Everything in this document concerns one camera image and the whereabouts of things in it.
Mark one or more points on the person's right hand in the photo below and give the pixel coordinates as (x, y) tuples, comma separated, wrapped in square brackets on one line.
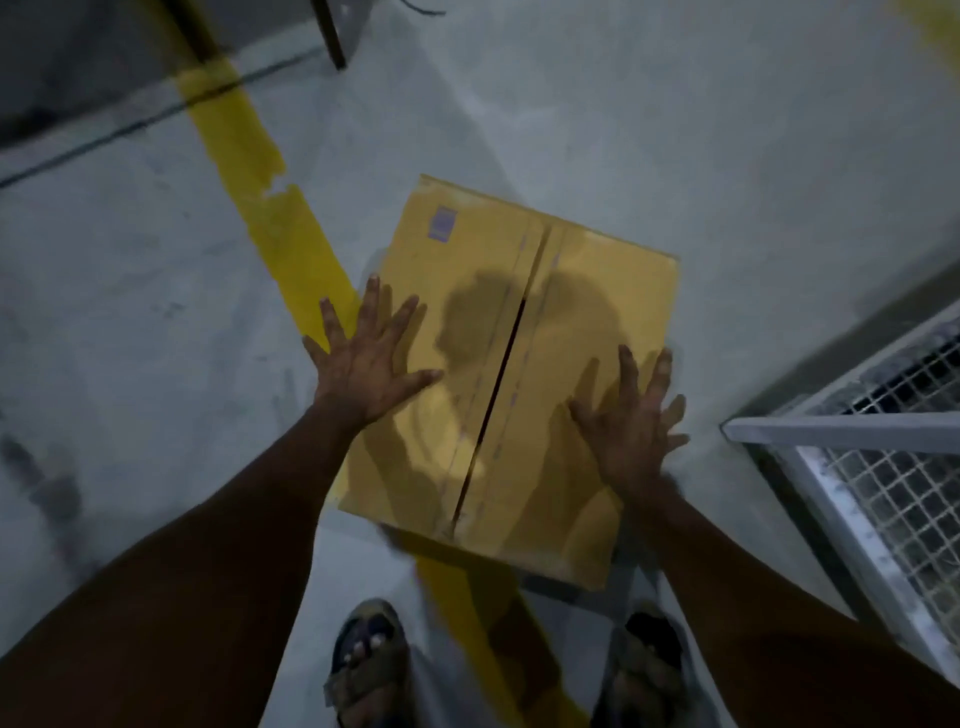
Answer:
[(630, 450)]

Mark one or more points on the person's left hand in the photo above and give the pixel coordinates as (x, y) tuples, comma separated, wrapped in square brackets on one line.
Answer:
[(360, 382)]

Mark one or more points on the yellow cardboard box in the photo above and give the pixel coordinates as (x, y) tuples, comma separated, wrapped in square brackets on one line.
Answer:
[(465, 247)]

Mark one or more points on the person's left forearm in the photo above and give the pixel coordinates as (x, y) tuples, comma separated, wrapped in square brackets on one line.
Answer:
[(187, 585)]

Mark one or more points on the person's right forearm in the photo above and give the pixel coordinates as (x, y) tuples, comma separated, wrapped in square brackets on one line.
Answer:
[(787, 645)]

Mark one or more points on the dark-legged table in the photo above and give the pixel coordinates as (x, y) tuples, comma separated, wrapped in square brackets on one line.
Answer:
[(330, 34)]

